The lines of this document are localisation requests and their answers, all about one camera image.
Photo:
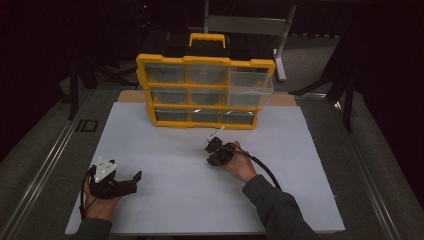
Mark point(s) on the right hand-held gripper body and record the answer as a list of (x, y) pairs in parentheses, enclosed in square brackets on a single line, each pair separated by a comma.
[(226, 153)]

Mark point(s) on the white table board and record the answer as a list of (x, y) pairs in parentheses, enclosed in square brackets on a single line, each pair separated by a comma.
[(166, 200)]

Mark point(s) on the clear plastic organizer drawer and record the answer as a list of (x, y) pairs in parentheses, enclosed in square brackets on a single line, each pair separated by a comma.
[(248, 90)]

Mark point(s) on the yellow and black organizer case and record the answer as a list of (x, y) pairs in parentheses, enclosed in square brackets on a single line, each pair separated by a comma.
[(206, 59)]

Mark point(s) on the black metal stand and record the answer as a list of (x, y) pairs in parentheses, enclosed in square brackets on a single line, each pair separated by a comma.
[(348, 106), (73, 93)]

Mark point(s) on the aluminium floor rail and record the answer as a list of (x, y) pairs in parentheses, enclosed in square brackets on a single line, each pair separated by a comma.
[(366, 186), (50, 160)]

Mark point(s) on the person's right hand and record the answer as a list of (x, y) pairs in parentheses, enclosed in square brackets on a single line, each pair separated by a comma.
[(241, 165)]

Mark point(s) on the grid of clear plastic drawers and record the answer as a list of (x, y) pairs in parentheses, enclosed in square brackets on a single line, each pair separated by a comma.
[(165, 74)]

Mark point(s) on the grey metal desk frame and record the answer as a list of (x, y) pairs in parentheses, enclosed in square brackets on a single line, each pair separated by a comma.
[(246, 25)]

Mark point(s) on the person's left hand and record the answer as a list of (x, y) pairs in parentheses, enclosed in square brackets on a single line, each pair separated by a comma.
[(100, 208)]

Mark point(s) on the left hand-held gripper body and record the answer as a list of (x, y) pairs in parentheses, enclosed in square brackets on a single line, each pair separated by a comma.
[(106, 190)]

